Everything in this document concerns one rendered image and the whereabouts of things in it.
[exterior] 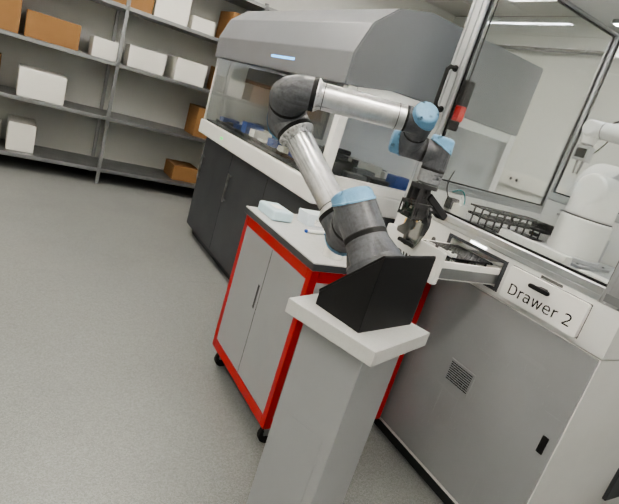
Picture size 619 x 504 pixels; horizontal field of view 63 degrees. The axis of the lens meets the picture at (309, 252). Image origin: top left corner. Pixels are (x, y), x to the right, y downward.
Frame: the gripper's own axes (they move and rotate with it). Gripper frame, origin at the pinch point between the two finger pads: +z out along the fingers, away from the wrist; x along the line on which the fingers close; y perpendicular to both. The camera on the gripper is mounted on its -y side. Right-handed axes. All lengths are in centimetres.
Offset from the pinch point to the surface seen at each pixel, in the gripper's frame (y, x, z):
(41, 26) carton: 102, -378, -29
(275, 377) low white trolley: 27, -13, 61
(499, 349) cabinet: -32.3, 24.6, 25.6
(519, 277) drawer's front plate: -30.4, 21.7, 0.0
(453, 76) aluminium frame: -32, -43, -60
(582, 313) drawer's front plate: -30, 45, 1
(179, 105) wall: -32, -419, 6
